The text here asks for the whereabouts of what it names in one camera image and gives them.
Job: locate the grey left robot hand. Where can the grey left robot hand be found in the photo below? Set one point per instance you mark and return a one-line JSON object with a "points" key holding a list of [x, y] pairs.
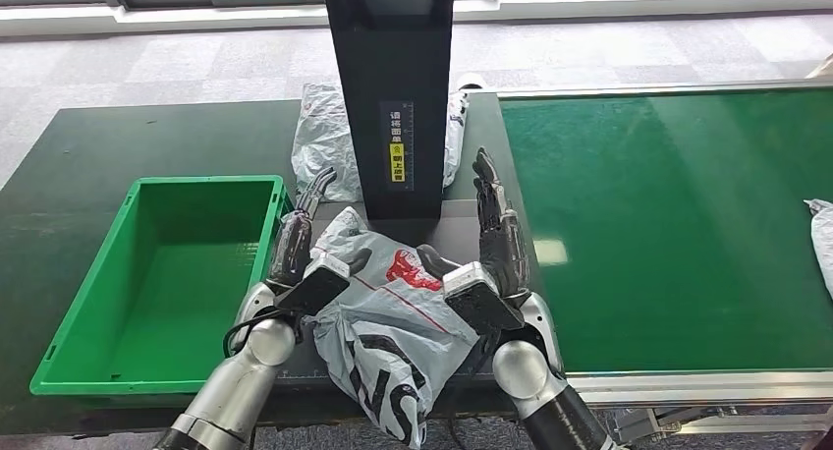
{"points": [[289, 245]]}

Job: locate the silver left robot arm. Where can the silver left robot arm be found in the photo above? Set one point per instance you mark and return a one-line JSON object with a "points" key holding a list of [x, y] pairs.
{"points": [[241, 382]]}

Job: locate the grey parcel dark red print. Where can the grey parcel dark red print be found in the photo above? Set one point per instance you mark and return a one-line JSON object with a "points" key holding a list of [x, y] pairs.
{"points": [[823, 239]]}

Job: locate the green conveyor belt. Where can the green conveyor belt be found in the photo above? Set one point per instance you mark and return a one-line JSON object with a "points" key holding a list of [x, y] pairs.
{"points": [[651, 206]]}

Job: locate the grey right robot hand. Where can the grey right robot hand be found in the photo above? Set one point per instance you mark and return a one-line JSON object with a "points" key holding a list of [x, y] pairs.
{"points": [[504, 252]]}

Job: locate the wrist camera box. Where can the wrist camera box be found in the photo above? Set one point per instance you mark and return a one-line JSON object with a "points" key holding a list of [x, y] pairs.
{"points": [[481, 297], [315, 284]]}

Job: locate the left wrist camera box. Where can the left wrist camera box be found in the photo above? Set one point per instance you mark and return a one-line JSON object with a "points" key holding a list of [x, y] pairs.
{"points": [[315, 284]]}

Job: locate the black inbound scanner machine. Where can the black inbound scanner machine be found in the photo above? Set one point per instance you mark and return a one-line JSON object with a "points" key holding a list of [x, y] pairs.
{"points": [[390, 56]]}

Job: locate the grey parcel black lettering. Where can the grey parcel black lettering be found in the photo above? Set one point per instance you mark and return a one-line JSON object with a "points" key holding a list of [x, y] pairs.
{"points": [[384, 343]]}

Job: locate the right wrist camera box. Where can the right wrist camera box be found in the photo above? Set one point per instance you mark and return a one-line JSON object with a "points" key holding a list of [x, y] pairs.
{"points": [[481, 297]]}

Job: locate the plain grey parcel bag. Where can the plain grey parcel bag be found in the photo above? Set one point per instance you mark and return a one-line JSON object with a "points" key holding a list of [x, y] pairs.
{"points": [[319, 147]]}

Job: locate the aluminium conveyor frame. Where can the aluminium conveyor frame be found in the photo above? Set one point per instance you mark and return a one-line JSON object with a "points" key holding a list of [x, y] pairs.
{"points": [[683, 388]]}

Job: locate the yellow and black machine sticker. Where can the yellow and black machine sticker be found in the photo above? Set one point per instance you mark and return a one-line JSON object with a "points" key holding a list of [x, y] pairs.
{"points": [[397, 147]]}

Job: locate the person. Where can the person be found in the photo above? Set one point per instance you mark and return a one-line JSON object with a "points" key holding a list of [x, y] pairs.
{"points": [[823, 69]]}

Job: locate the dark green table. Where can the dark green table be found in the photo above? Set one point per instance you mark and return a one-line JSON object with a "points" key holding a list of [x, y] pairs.
{"points": [[163, 141]]}

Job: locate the white round object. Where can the white round object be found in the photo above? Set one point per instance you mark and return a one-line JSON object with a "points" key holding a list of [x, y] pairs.
{"points": [[468, 81]]}

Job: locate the green plastic crate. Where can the green plastic crate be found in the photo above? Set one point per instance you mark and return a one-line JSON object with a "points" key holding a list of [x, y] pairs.
{"points": [[163, 291]]}

